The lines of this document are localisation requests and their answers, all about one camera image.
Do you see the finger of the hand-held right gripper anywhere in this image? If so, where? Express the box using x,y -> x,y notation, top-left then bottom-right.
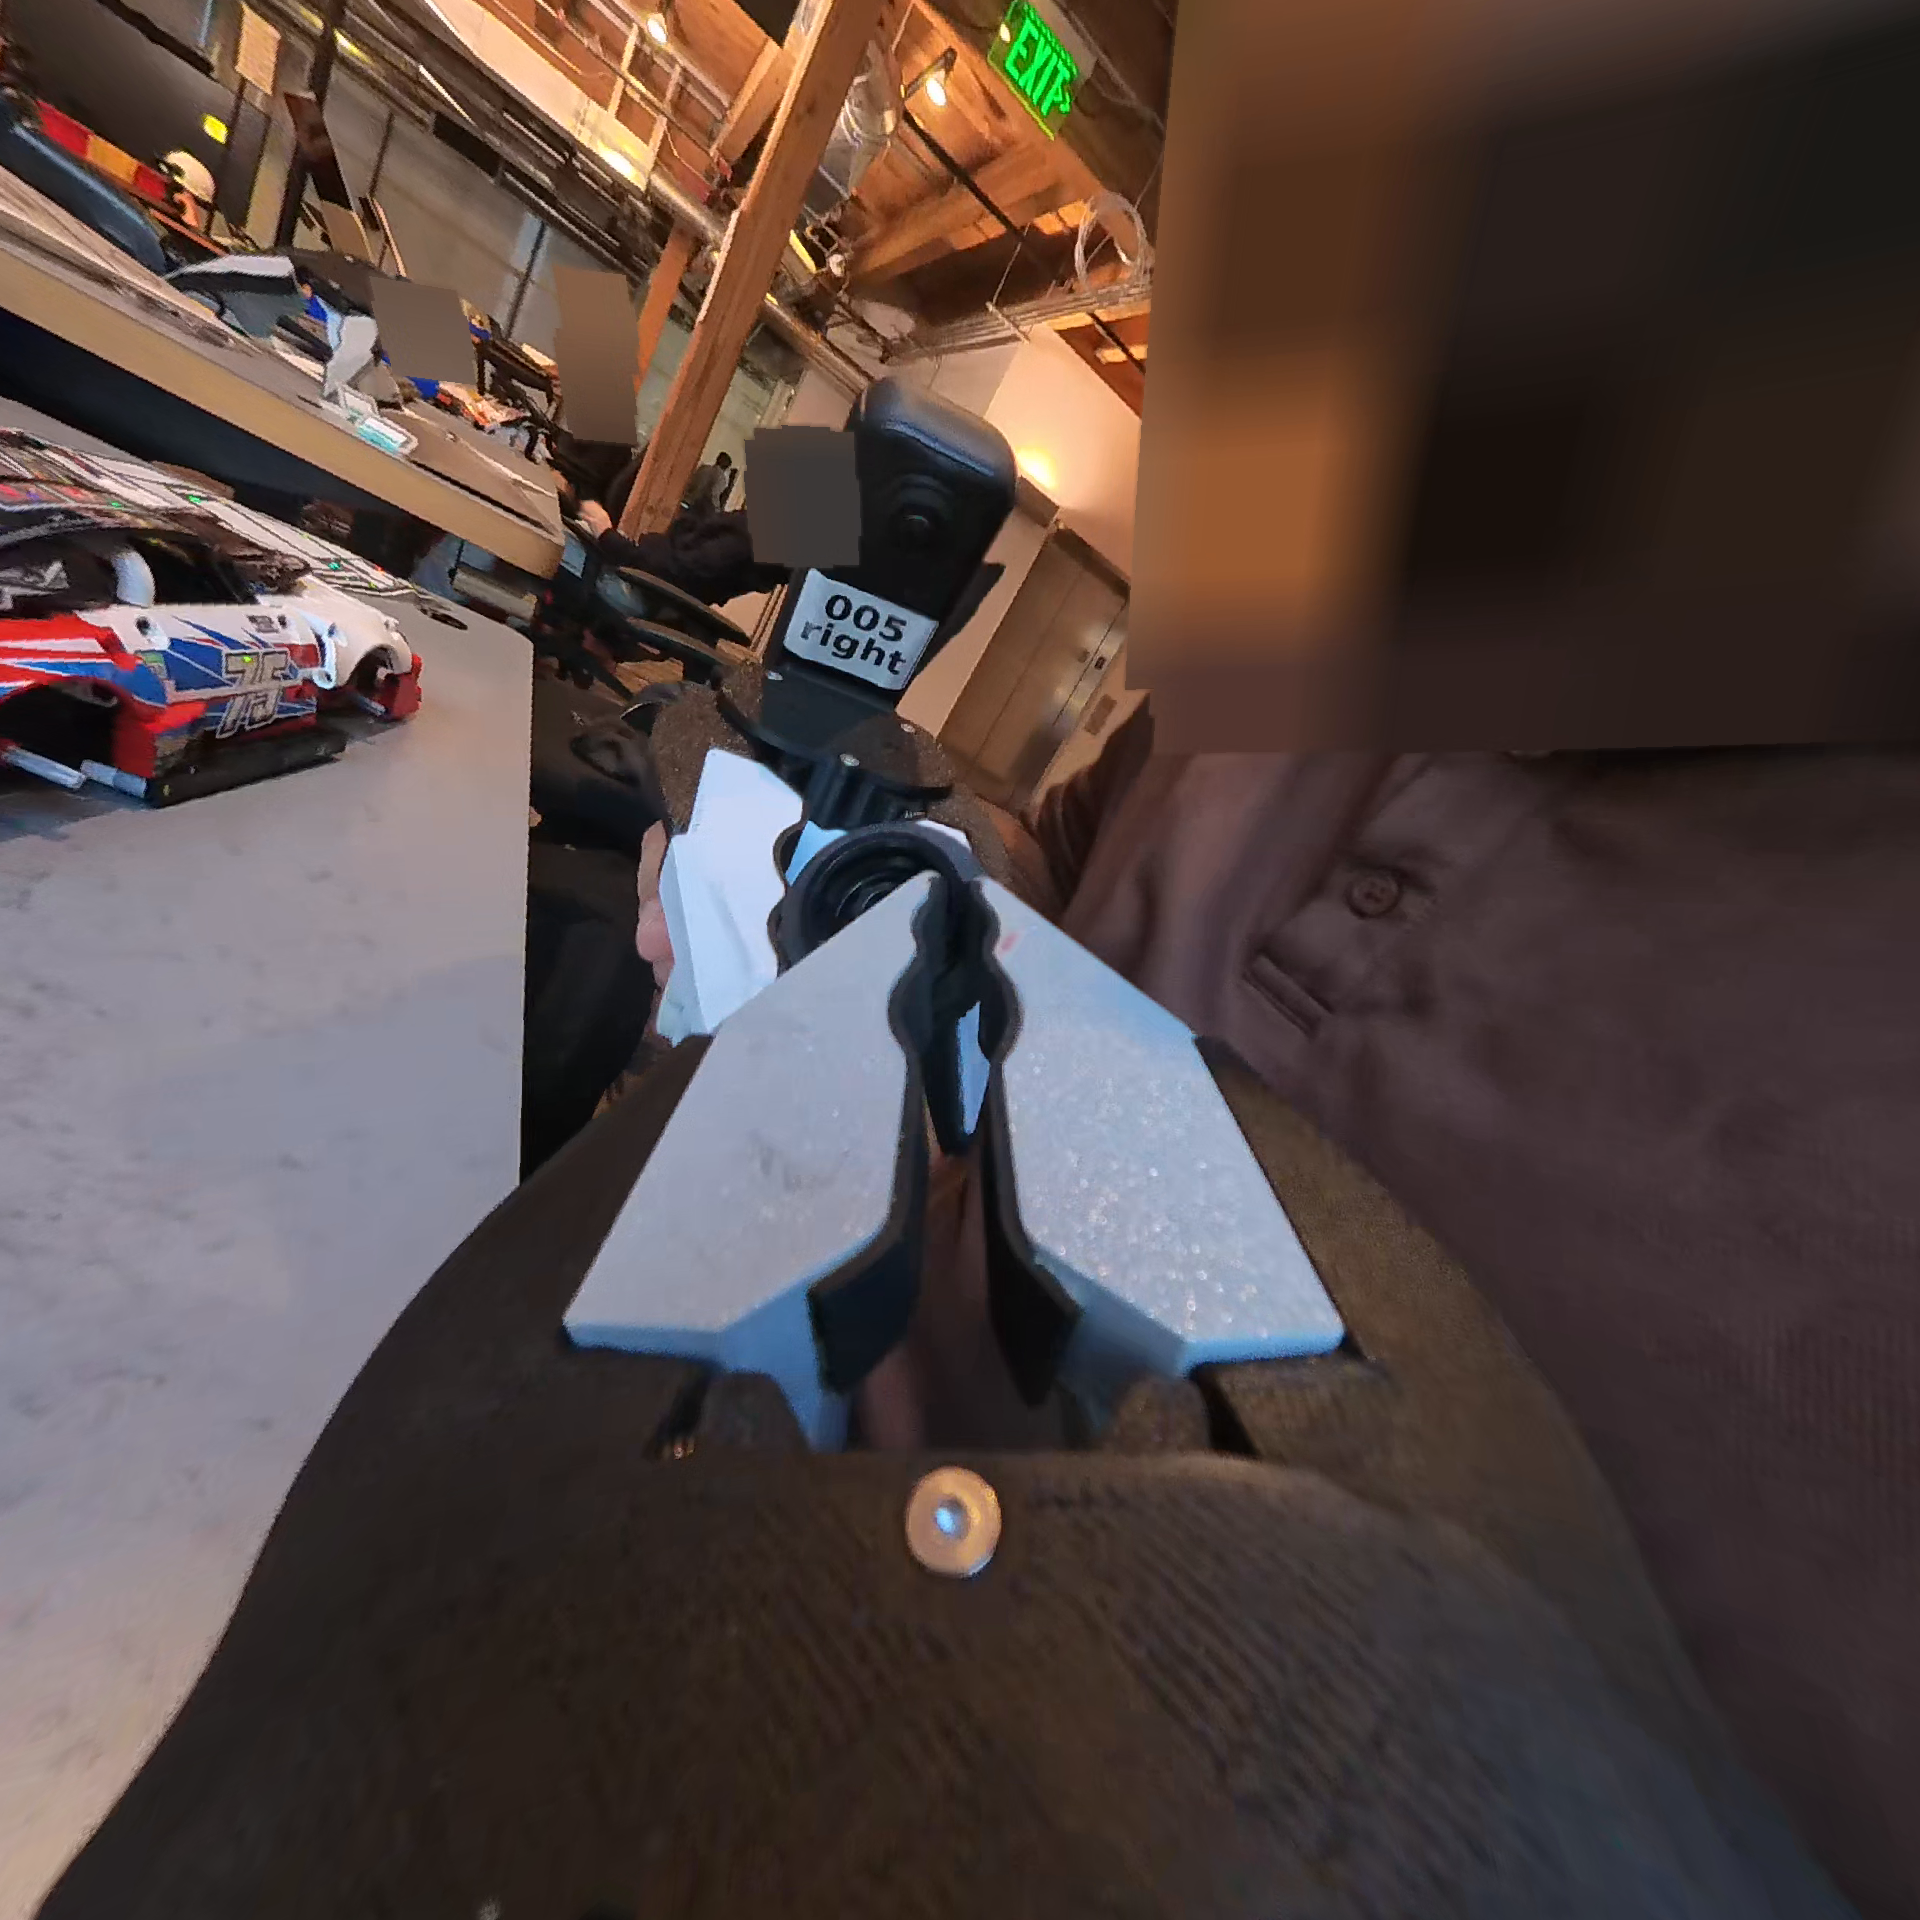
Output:
898,819 -> 999,1119
660,745 -> 820,1047

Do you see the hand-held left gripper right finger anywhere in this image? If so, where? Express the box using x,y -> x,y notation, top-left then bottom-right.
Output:
958,877 -> 1348,1403

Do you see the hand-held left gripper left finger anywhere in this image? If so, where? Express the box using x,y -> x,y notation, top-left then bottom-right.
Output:
562,873 -> 941,1445

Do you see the black toy tire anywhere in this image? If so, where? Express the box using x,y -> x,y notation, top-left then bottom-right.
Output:
773,825 -> 980,991

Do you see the white brick race car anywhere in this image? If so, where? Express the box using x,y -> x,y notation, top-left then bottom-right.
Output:
0,424 -> 428,811

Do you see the grey metal door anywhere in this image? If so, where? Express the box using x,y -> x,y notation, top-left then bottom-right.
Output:
938,524 -> 1129,807

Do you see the person's brown garment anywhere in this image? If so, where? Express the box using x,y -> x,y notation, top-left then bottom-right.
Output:
1035,704 -> 1920,1920

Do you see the green exit sign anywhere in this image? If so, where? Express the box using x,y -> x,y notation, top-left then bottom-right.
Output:
989,0 -> 1093,139

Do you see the long cluttered table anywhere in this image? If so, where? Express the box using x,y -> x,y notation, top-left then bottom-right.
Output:
0,90 -> 569,577

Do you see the wooden support post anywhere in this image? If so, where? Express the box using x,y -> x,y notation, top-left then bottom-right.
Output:
620,0 -> 891,538

